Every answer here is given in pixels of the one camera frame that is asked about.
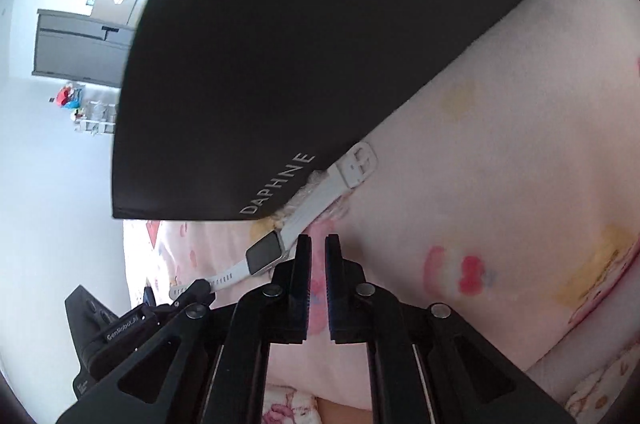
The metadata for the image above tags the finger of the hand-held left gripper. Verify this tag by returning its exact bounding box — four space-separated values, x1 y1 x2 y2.
167 279 217 309

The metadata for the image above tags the white storage rack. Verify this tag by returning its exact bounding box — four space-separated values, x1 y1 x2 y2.
74 101 119 138

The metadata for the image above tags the pink printed blanket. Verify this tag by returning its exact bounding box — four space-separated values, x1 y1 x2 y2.
122 0 640 424

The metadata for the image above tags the red and blue toy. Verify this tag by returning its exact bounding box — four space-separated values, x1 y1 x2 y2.
49 85 84 111

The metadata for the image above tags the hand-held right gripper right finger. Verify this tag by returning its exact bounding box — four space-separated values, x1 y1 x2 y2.
325 234 577 424

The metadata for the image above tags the grey cabinet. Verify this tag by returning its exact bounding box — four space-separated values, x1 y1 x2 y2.
32 8 138 81

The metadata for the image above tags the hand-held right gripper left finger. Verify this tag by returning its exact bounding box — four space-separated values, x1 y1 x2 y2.
57 234 314 424

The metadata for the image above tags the white smartwatch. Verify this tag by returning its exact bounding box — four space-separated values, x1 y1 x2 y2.
169 141 379 301

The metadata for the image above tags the black shoe box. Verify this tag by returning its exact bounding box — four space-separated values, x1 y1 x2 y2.
111 0 571 223

